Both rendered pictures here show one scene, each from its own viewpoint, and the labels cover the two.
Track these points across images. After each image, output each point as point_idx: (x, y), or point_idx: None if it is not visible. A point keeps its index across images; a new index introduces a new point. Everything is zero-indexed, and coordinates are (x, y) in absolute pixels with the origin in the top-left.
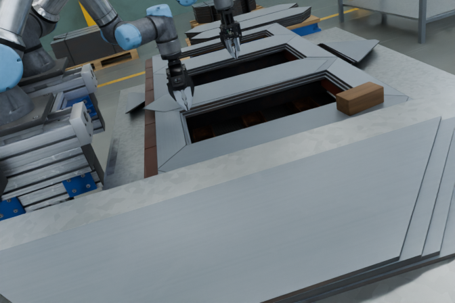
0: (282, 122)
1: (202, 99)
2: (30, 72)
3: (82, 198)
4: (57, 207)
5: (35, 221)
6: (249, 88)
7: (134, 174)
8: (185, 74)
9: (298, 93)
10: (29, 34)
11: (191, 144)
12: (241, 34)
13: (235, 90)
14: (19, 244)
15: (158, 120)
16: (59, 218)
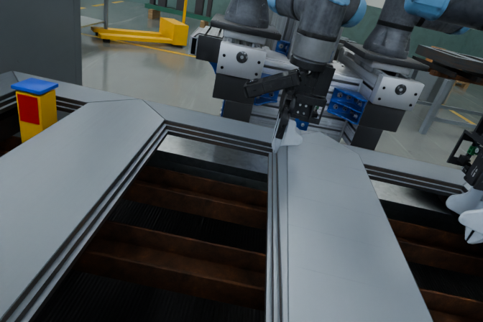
0: (86, 188)
1: (300, 169)
2: (365, 43)
3: None
4: None
5: None
6: (295, 226)
7: (244, 154)
8: (284, 97)
9: None
10: (395, 7)
11: (161, 121)
12: (475, 183)
13: (300, 206)
14: None
15: (265, 128)
16: None
